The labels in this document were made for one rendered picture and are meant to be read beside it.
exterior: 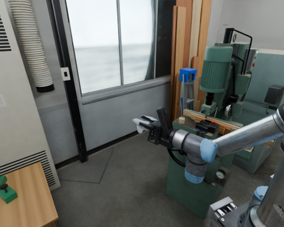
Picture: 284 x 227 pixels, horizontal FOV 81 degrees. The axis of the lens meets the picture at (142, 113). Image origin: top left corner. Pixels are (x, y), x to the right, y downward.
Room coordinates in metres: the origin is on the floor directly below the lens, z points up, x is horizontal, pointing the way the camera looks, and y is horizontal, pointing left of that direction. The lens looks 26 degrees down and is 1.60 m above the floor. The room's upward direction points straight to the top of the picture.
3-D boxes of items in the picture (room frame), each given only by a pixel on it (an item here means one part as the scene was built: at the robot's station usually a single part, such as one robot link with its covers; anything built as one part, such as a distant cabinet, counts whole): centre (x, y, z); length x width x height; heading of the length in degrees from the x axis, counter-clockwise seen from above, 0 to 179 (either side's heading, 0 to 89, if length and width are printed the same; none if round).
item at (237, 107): (1.27, -0.77, 1.02); 0.09 x 0.07 x 0.12; 47
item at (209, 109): (1.25, -0.55, 1.03); 0.14 x 0.07 x 0.09; 137
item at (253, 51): (1.38, -0.85, 1.40); 0.10 x 0.06 x 0.16; 137
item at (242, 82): (1.29, -0.79, 1.23); 0.09 x 0.08 x 0.15; 137
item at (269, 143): (1.12, -0.66, 0.92); 0.60 x 0.02 x 0.04; 47
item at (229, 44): (1.34, -0.63, 1.54); 0.08 x 0.08 x 0.17; 47
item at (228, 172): (0.96, -0.63, 0.58); 0.12 x 0.08 x 0.08; 137
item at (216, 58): (1.24, -0.53, 1.35); 0.18 x 0.18 x 0.31
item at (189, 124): (1.10, -0.52, 0.87); 0.61 x 0.30 x 0.06; 47
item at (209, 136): (1.04, -0.46, 0.92); 0.15 x 0.13 x 0.09; 47
